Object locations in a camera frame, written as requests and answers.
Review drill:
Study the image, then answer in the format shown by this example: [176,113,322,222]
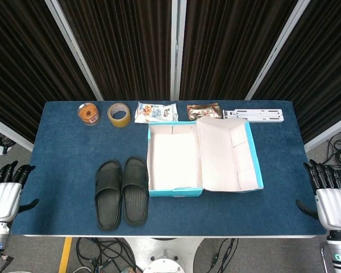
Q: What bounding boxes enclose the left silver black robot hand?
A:
[0,160,40,222]

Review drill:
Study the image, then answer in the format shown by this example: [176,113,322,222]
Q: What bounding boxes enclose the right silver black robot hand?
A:
[295,159,341,231]

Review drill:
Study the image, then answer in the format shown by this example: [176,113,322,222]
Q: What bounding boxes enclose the black rubber slipper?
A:
[94,160,123,230]
[120,156,149,227]

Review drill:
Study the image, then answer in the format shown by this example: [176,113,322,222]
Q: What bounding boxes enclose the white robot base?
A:
[124,237,205,273]

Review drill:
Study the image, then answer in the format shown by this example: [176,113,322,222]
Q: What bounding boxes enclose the light blue cardboard shoe box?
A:
[146,115,265,197]

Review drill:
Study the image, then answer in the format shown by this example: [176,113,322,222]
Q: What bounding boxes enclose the grey metal tube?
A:
[320,246,330,273]

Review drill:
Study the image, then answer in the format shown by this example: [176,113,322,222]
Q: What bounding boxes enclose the blue table cloth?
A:
[10,100,328,237]

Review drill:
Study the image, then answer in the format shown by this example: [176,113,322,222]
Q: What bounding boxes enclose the yellow floor tape strip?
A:
[58,237,74,273]

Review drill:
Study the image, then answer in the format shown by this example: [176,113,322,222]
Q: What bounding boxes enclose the clear jar of rubber bands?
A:
[77,102,101,126]

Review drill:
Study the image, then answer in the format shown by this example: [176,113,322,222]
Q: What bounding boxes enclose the dark pleated curtain panel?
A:
[0,0,96,143]
[179,0,299,101]
[252,0,341,143]
[58,0,174,101]

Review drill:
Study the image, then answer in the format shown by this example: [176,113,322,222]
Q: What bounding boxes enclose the yellow packing tape roll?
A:
[107,102,131,129]

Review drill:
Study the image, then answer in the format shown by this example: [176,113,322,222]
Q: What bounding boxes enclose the brown gold snack packet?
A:
[186,103,223,121]

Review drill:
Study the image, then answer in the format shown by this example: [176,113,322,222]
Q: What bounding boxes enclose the white snack packet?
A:
[134,101,179,124]

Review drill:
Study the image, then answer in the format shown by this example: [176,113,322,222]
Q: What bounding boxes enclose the black floor cable bundle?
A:
[0,127,16,156]
[75,237,137,273]
[322,127,341,171]

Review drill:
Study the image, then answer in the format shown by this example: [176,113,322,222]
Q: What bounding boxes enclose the grey partition frame rail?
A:
[0,113,35,151]
[303,113,341,153]

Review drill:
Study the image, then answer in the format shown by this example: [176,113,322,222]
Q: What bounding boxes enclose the white metal bracket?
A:
[222,108,285,123]

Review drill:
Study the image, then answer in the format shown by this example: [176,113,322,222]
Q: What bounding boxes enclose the grey partition frame post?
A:
[170,0,188,101]
[244,0,312,101]
[44,0,105,101]

